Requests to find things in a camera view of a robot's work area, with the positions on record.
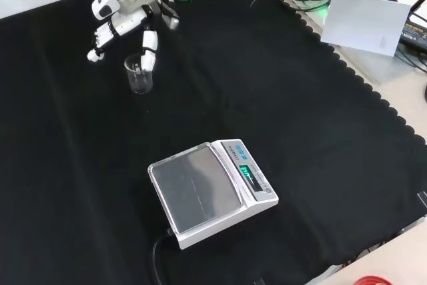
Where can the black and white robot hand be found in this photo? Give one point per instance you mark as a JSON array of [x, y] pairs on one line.
[[128, 19]]

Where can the small clear glass beaker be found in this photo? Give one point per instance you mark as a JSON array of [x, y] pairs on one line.
[[140, 85]]

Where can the white electronic balance steel pan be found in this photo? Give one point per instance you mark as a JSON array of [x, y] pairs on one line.
[[200, 191]]

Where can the black bench cloth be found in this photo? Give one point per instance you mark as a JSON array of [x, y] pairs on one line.
[[300, 125]]

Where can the pale board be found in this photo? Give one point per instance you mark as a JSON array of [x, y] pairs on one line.
[[363, 21]]

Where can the black power adapter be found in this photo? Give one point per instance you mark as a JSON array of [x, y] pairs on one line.
[[415, 33]]

